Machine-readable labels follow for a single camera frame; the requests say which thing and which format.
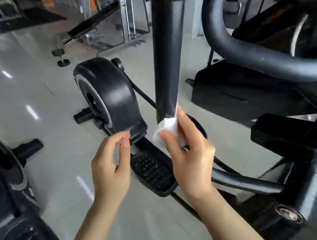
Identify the white wet wipe sheet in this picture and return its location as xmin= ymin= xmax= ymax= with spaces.
xmin=148 ymin=111 xmax=190 ymax=156

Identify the person's right hand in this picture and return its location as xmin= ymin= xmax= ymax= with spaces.
xmin=153 ymin=100 xmax=224 ymax=205

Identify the black elliptical machine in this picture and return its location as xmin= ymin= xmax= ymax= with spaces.
xmin=0 ymin=103 xmax=64 ymax=240
xmin=54 ymin=0 xmax=317 ymax=240

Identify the weight bench rack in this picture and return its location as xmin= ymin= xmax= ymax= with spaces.
xmin=43 ymin=0 xmax=157 ymax=69

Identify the person's left hand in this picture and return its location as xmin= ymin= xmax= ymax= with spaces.
xmin=83 ymin=129 xmax=143 ymax=211

